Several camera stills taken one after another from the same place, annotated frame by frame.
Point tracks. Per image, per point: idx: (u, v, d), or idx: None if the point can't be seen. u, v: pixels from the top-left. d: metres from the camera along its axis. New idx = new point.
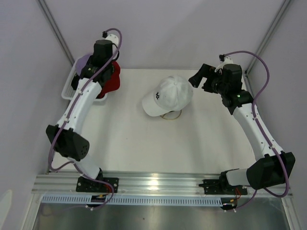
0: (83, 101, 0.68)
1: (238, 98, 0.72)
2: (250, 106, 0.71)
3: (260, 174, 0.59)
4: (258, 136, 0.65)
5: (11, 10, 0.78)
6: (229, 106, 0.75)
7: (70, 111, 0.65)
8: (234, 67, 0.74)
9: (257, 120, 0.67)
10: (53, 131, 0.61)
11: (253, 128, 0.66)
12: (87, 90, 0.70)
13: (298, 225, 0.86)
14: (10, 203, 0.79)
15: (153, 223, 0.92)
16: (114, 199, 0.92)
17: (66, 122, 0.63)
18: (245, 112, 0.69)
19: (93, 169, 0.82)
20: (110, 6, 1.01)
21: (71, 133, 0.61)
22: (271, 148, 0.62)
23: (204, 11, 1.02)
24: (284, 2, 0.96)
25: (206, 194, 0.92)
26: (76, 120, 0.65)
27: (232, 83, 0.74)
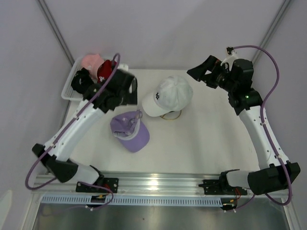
0: (76, 127, 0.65)
1: (246, 99, 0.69)
2: (259, 108, 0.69)
3: (261, 181, 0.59)
4: (265, 143, 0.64)
5: (11, 11, 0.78)
6: (236, 106, 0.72)
7: (59, 136, 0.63)
8: (245, 63, 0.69)
9: (265, 126, 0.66)
10: (38, 152, 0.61)
11: (261, 134, 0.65)
12: (83, 116, 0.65)
13: (298, 225, 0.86)
14: (10, 203, 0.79)
15: (153, 223, 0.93)
16: (114, 199, 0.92)
17: (52, 148, 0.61)
18: (253, 116, 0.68)
19: (92, 176, 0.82)
20: (109, 5, 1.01)
21: (53, 161, 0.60)
22: (277, 158, 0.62)
23: (203, 11, 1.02)
24: (284, 2, 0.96)
25: (206, 194, 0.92)
26: (64, 147, 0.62)
27: (242, 82, 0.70)
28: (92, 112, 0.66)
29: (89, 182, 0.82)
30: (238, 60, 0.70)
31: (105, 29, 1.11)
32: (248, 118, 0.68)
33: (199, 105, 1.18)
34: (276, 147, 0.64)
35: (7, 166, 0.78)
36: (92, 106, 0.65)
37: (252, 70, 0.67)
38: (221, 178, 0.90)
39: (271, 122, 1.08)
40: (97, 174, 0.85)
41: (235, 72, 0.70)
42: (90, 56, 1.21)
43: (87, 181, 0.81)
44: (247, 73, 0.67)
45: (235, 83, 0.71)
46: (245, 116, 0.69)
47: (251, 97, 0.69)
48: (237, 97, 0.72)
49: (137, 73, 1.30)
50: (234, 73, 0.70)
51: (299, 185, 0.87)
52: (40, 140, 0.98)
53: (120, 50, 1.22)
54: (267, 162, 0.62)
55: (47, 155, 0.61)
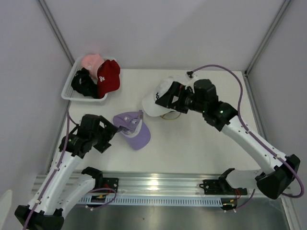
0: (59, 177, 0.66)
1: (221, 115, 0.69)
2: (237, 118, 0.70)
3: (276, 189, 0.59)
4: (260, 150, 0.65)
5: (10, 10, 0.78)
6: (216, 124, 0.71)
7: (43, 190, 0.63)
8: (204, 83, 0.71)
9: (250, 133, 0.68)
10: (23, 212, 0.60)
11: (252, 143, 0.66)
12: (64, 166, 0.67)
13: (298, 225, 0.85)
14: (10, 203, 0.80)
15: (153, 223, 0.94)
16: (116, 199, 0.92)
17: (37, 204, 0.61)
18: (236, 128, 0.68)
19: (86, 187, 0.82)
20: (109, 5, 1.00)
21: (40, 217, 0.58)
22: (276, 158, 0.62)
23: (203, 10, 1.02)
24: (284, 2, 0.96)
25: (206, 194, 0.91)
26: (49, 200, 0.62)
27: (210, 99, 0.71)
28: (71, 160, 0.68)
29: (87, 191, 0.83)
30: (197, 81, 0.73)
31: (105, 29, 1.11)
32: (233, 132, 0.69)
33: None
34: (269, 148, 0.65)
35: (7, 166, 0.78)
36: (69, 155, 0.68)
37: (213, 87, 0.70)
38: (220, 183, 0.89)
39: (271, 122, 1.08)
40: (91, 179, 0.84)
41: (200, 93, 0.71)
42: (90, 56, 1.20)
43: (84, 193, 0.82)
44: (210, 91, 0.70)
45: (206, 103, 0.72)
46: (228, 131, 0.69)
47: (224, 111, 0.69)
48: (213, 116, 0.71)
49: (137, 72, 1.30)
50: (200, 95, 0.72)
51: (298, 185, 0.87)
52: (40, 140, 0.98)
53: (119, 50, 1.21)
54: (270, 166, 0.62)
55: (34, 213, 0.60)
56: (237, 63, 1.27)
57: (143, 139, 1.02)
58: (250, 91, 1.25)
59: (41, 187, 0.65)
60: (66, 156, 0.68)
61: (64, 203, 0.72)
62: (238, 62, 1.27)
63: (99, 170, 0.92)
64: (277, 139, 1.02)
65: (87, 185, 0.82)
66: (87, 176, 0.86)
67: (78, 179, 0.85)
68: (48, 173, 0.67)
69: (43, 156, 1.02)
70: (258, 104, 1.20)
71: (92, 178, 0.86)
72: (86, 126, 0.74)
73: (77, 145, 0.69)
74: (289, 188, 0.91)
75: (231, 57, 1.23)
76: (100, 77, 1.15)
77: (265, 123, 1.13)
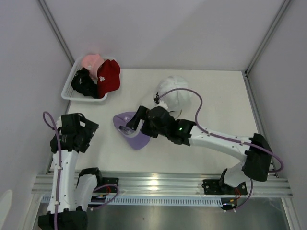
0: (66, 175, 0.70)
1: (181, 132, 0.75)
2: (195, 128, 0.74)
3: (257, 168, 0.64)
4: (226, 144, 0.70)
5: (10, 10, 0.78)
6: (182, 141, 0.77)
7: (57, 192, 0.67)
8: (155, 112, 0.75)
9: (211, 133, 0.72)
10: (47, 220, 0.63)
11: (216, 142, 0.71)
12: (65, 162, 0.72)
13: (298, 225, 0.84)
14: (10, 203, 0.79)
15: (153, 223, 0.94)
16: (116, 199, 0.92)
17: (58, 205, 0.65)
18: (198, 136, 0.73)
19: (90, 183, 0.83)
20: (109, 5, 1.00)
21: (67, 214, 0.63)
22: (242, 143, 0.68)
23: (203, 11, 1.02)
24: (284, 2, 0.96)
25: (206, 194, 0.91)
26: (67, 197, 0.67)
27: (168, 123, 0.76)
28: (70, 156, 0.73)
29: (92, 188, 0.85)
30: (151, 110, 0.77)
31: (105, 29, 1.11)
32: (197, 139, 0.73)
33: (199, 105, 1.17)
34: (233, 138, 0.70)
35: (7, 166, 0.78)
36: (64, 152, 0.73)
37: (164, 111, 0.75)
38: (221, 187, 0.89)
39: (271, 122, 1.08)
40: (92, 176, 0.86)
41: (155, 121, 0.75)
42: (90, 56, 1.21)
43: (91, 189, 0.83)
44: (164, 116, 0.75)
45: (164, 127, 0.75)
46: (194, 141, 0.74)
47: (184, 128, 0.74)
48: (177, 136, 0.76)
49: (137, 72, 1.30)
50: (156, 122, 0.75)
51: (299, 185, 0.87)
52: (40, 140, 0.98)
53: (119, 50, 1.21)
54: (242, 154, 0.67)
55: (58, 214, 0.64)
56: (237, 63, 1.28)
57: (142, 140, 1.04)
58: (249, 91, 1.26)
59: (53, 190, 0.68)
60: (64, 154, 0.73)
61: (80, 201, 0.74)
62: (238, 62, 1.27)
63: (97, 168, 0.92)
64: (277, 139, 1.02)
65: (90, 182, 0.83)
66: (88, 175, 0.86)
67: (78, 181, 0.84)
68: (53, 176, 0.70)
69: (43, 156, 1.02)
70: (258, 104, 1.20)
71: (92, 174, 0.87)
72: (68, 124, 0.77)
73: (70, 142, 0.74)
74: (289, 188, 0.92)
75: (231, 56, 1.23)
76: (100, 77, 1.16)
77: (265, 123, 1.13)
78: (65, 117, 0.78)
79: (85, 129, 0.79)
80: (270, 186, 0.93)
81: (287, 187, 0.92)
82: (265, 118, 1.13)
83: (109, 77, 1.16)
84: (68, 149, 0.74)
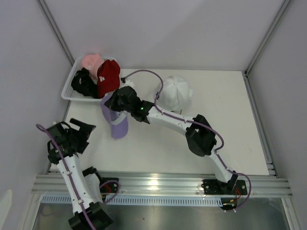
0: (77, 176, 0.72)
1: (143, 111, 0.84)
2: (154, 108, 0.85)
3: (192, 142, 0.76)
4: (173, 121, 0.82)
5: (11, 11, 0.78)
6: (142, 119, 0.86)
7: (76, 193, 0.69)
8: (126, 90, 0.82)
9: (165, 112, 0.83)
10: (79, 220, 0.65)
11: (168, 120, 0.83)
12: (72, 166, 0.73)
13: (298, 225, 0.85)
14: (10, 202, 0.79)
15: (153, 223, 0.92)
16: (115, 199, 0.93)
17: (82, 203, 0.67)
18: (154, 114, 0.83)
19: (92, 179, 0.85)
20: (109, 6, 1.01)
21: (94, 207, 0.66)
22: (186, 122, 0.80)
23: (203, 11, 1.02)
24: (284, 3, 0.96)
25: (206, 194, 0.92)
26: (88, 193, 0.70)
27: (132, 101, 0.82)
28: (74, 160, 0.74)
29: (97, 185, 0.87)
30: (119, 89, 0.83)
31: (105, 29, 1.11)
32: (153, 117, 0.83)
33: (199, 105, 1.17)
34: (180, 117, 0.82)
35: (7, 166, 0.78)
36: (68, 158, 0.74)
37: (132, 91, 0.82)
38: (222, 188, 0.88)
39: (271, 122, 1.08)
40: (92, 174, 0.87)
41: (123, 98, 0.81)
42: (90, 56, 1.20)
43: (99, 189, 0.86)
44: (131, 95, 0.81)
45: (130, 105, 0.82)
46: (151, 118, 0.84)
47: (145, 108, 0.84)
48: (138, 114, 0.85)
49: (137, 73, 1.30)
50: (123, 100, 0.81)
51: (299, 185, 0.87)
52: (40, 140, 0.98)
53: (119, 50, 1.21)
54: (183, 130, 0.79)
55: (86, 210, 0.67)
56: (237, 63, 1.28)
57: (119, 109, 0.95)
58: (250, 91, 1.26)
59: (71, 194, 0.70)
60: (68, 159, 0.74)
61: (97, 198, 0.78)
62: (239, 62, 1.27)
63: (92, 167, 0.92)
64: (277, 139, 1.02)
65: (94, 180, 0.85)
66: (88, 176, 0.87)
67: None
68: (65, 182, 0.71)
69: (43, 156, 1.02)
70: (258, 104, 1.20)
71: (92, 173, 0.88)
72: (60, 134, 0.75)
73: (69, 149, 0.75)
74: (289, 188, 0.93)
75: (230, 56, 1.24)
76: (100, 77, 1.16)
77: (265, 123, 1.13)
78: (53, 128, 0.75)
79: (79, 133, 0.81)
80: (270, 186, 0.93)
81: (287, 187, 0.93)
82: (265, 117, 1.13)
83: (105, 76, 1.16)
84: (68, 155, 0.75)
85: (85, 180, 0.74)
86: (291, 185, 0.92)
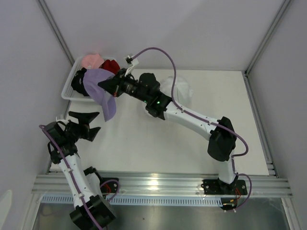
0: (78, 172, 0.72)
1: (159, 106, 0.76)
2: (172, 104, 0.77)
3: (215, 146, 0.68)
4: (195, 121, 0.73)
5: (11, 11, 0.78)
6: (157, 114, 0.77)
7: (77, 189, 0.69)
8: (151, 80, 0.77)
9: (185, 110, 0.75)
10: (80, 215, 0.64)
11: (188, 119, 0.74)
12: (73, 164, 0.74)
13: (298, 225, 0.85)
14: (10, 202, 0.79)
15: (153, 223, 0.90)
16: (115, 199, 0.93)
17: (83, 197, 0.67)
18: (172, 110, 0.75)
19: (92, 178, 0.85)
20: (109, 6, 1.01)
21: (95, 201, 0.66)
22: (210, 124, 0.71)
23: (203, 11, 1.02)
24: (284, 3, 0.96)
25: (206, 194, 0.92)
26: (88, 188, 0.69)
27: (154, 94, 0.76)
28: (75, 157, 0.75)
29: (97, 184, 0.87)
30: (143, 77, 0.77)
31: (105, 29, 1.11)
32: (171, 114, 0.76)
33: (199, 105, 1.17)
34: (203, 117, 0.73)
35: (7, 166, 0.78)
36: (69, 156, 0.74)
37: (158, 82, 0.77)
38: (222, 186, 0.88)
39: (271, 122, 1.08)
40: (92, 174, 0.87)
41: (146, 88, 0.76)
42: (90, 56, 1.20)
43: (99, 188, 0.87)
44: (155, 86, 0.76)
45: (150, 96, 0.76)
46: (169, 115, 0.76)
47: (162, 102, 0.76)
48: (155, 108, 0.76)
49: (137, 73, 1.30)
50: (146, 89, 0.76)
51: (298, 185, 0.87)
52: (40, 140, 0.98)
53: (119, 50, 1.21)
54: (207, 133, 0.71)
55: (87, 204, 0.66)
56: (237, 63, 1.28)
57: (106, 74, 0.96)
58: (250, 91, 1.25)
59: (72, 190, 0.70)
60: (69, 158, 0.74)
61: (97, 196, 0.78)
62: (239, 62, 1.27)
63: (92, 167, 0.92)
64: (277, 139, 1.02)
65: (94, 179, 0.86)
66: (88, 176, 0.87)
67: None
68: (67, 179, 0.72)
69: (43, 156, 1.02)
70: (258, 104, 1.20)
71: (92, 173, 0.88)
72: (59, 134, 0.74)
73: (70, 148, 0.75)
74: (289, 188, 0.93)
75: (230, 56, 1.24)
76: None
77: (265, 123, 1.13)
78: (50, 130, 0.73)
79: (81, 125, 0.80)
80: (269, 186, 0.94)
81: (287, 187, 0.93)
82: (265, 117, 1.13)
83: None
84: (69, 155, 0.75)
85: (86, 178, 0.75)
86: (290, 185, 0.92)
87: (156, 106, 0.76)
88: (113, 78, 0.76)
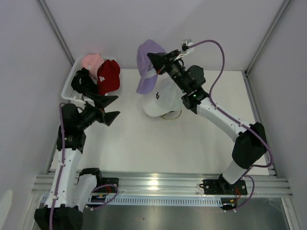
0: (68, 172, 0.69)
1: (194, 99, 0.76)
2: (208, 99, 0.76)
3: (242, 150, 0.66)
4: (226, 120, 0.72)
5: (11, 10, 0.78)
6: (190, 107, 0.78)
7: (56, 187, 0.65)
8: (198, 74, 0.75)
9: (218, 108, 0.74)
10: (43, 215, 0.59)
11: (219, 116, 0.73)
12: (68, 160, 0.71)
13: (298, 225, 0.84)
14: (10, 202, 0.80)
15: (153, 223, 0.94)
16: (116, 199, 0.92)
17: (55, 200, 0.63)
18: (206, 106, 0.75)
19: (91, 180, 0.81)
20: (109, 5, 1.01)
21: (62, 211, 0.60)
22: (240, 126, 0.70)
23: (203, 10, 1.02)
24: (284, 2, 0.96)
25: (206, 194, 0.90)
26: (65, 194, 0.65)
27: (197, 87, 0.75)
28: (73, 155, 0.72)
29: (93, 187, 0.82)
30: (194, 70, 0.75)
31: (105, 29, 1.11)
32: (204, 109, 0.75)
33: None
34: (235, 118, 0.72)
35: (7, 166, 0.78)
36: (70, 149, 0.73)
37: (205, 80, 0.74)
38: (220, 182, 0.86)
39: (271, 122, 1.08)
40: (92, 176, 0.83)
41: (192, 81, 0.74)
42: (90, 56, 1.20)
43: (90, 190, 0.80)
44: (200, 83, 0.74)
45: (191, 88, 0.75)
46: (201, 109, 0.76)
47: (198, 96, 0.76)
48: (189, 99, 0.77)
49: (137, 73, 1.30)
50: (190, 83, 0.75)
51: (299, 185, 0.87)
52: (40, 140, 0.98)
53: (119, 50, 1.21)
54: (236, 134, 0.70)
55: (55, 209, 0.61)
56: (237, 63, 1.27)
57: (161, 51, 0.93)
58: (249, 92, 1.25)
59: (52, 186, 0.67)
60: (68, 152, 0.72)
61: (77, 201, 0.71)
62: (239, 62, 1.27)
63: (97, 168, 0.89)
64: (277, 139, 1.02)
65: (90, 181, 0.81)
66: (88, 174, 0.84)
67: (78, 180, 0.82)
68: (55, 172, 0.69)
69: (43, 156, 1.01)
70: (258, 104, 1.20)
71: (93, 175, 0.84)
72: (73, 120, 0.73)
73: (76, 142, 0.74)
74: (289, 188, 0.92)
75: (230, 56, 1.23)
76: (100, 77, 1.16)
77: (265, 123, 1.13)
78: (66, 116, 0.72)
79: (96, 109, 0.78)
80: (270, 186, 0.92)
81: (287, 187, 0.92)
82: (265, 117, 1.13)
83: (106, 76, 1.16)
84: (73, 148, 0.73)
85: (73, 179, 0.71)
86: (290, 185, 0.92)
87: (192, 98, 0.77)
88: (163, 56, 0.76)
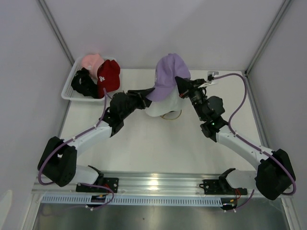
0: (93, 133, 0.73)
1: (213, 127, 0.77)
2: (227, 127, 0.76)
3: (266, 178, 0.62)
4: (246, 147, 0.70)
5: (11, 11, 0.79)
6: (210, 135, 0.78)
7: (80, 134, 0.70)
8: (218, 104, 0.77)
9: (238, 134, 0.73)
10: (53, 144, 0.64)
11: (240, 143, 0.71)
12: (100, 128, 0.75)
13: (298, 225, 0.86)
14: (10, 202, 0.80)
15: (153, 223, 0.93)
16: (115, 199, 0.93)
17: (71, 140, 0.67)
18: (225, 133, 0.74)
19: (92, 175, 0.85)
20: (109, 6, 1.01)
21: (67, 152, 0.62)
22: (262, 153, 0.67)
23: (203, 11, 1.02)
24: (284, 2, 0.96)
25: (206, 194, 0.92)
26: (81, 143, 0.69)
27: (216, 118, 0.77)
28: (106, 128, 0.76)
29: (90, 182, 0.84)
30: (214, 100, 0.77)
31: (105, 29, 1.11)
32: (223, 137, 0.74)
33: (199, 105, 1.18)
34: (256, 145, 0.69)
35: (7, 166, 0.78)
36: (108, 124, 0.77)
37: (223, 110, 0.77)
38: (220, 182, 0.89)
39: (271, 121, 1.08)
40: (96, 173, 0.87)
41: (211, 111, 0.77)
42: (90, 56, 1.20)
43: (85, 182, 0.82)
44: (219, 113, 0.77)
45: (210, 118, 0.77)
46: (220, 137, 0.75)
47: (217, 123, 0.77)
48: (208, 129, 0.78)
49: (136, 72, 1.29)
50: (209, 113, 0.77)
51: (299, 185, 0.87)
52: (40, 140, 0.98)
53: (119, 50, 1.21)
54: (257, 162, 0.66)
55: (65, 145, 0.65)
56: (237, 63, 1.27)
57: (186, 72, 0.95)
58: (250, 91, 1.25)
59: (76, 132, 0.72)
60: (103, 123, 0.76)
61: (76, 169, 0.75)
62: (239, 62, 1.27)
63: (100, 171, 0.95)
64: (277, 139, 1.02)
65: (91, 176, 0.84)
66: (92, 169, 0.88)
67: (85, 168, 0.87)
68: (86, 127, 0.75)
69: None
70: (258, 104, 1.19)
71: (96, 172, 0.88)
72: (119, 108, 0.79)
73: (114, 125, 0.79)
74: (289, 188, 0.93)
75: (230, 56, 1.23)
76: (100, 77, 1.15)
77: (265, 123, 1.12)
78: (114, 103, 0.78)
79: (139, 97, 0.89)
80: None
81: None
82: (265, 117, 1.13)
83: (112, 80, 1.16)
84: (109, 124, 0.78)
85: (91, 143, 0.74)
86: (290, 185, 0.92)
87: (211, 127, 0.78)
88: (188, 82, 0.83)
